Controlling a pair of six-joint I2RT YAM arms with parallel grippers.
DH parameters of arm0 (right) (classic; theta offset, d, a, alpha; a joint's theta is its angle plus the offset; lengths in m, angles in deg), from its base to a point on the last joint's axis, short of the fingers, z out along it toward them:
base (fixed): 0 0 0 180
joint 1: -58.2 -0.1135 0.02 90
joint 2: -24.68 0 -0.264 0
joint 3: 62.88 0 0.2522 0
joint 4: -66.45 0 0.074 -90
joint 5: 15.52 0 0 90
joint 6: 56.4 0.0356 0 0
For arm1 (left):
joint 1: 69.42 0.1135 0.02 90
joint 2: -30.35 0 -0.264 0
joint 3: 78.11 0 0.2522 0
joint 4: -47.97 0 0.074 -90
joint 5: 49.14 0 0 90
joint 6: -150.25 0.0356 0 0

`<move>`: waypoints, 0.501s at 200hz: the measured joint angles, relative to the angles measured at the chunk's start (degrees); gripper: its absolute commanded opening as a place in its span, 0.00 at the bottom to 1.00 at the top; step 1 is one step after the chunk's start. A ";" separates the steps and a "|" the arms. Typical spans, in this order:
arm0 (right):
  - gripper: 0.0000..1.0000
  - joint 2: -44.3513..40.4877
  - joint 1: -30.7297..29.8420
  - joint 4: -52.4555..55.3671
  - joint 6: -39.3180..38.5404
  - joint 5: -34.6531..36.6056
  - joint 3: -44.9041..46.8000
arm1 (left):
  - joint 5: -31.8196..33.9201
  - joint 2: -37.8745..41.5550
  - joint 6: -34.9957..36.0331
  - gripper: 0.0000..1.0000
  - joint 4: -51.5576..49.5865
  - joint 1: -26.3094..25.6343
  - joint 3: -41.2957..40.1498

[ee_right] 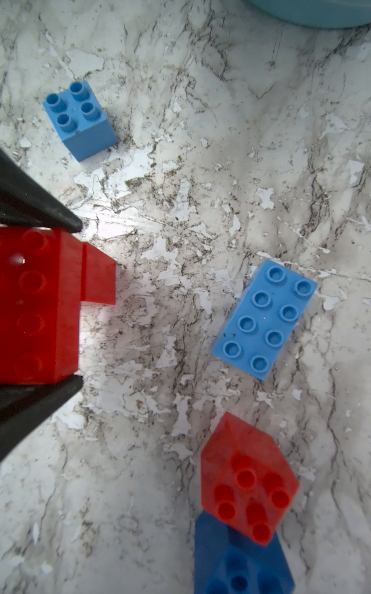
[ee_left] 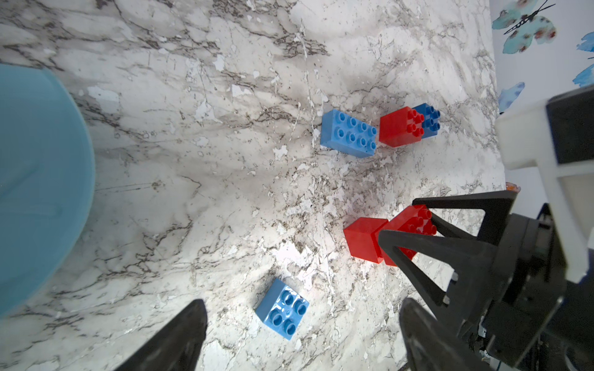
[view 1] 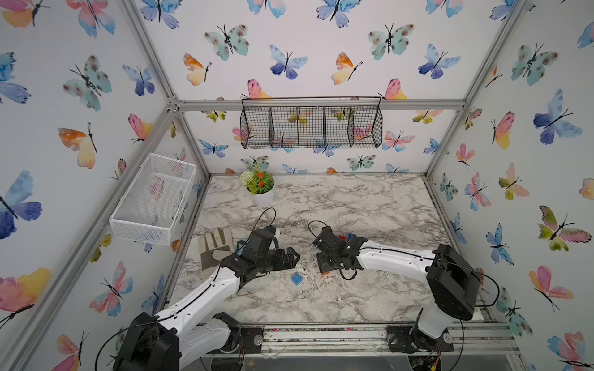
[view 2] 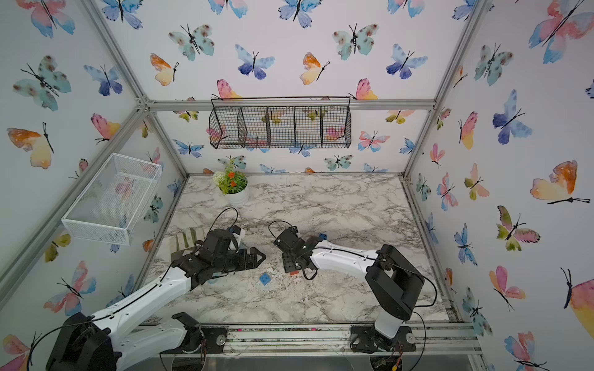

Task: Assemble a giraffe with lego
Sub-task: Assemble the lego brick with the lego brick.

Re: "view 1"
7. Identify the small blue lego brick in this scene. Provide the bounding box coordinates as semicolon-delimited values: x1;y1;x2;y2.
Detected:
291;273;303;286

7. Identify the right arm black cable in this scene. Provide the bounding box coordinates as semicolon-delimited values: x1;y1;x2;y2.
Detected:
307;220;331;240

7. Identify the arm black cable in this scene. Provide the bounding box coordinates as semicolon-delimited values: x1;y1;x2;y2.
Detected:
307;220;331;240
250;206;278;233

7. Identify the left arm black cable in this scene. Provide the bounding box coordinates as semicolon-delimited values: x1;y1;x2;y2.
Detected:
250;206;278;233

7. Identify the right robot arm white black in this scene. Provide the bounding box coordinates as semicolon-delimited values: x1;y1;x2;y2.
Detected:
312;227;481;341

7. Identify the white pot artificial plant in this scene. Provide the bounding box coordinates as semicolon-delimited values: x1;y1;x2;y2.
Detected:
239;170;275;207

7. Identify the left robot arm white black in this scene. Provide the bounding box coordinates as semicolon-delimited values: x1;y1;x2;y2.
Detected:
112;226;300;370

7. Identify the beige green work glove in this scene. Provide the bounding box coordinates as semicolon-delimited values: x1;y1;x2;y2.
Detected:
198;227;235;274

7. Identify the black wire wall basket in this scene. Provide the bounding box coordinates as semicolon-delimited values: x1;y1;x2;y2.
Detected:
240;96;383;150

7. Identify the white mesh wall basket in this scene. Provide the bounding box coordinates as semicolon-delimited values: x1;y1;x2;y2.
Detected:
109;153;196;246

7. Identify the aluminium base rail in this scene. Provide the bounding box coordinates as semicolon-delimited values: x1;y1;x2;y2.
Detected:
199;322;521;358

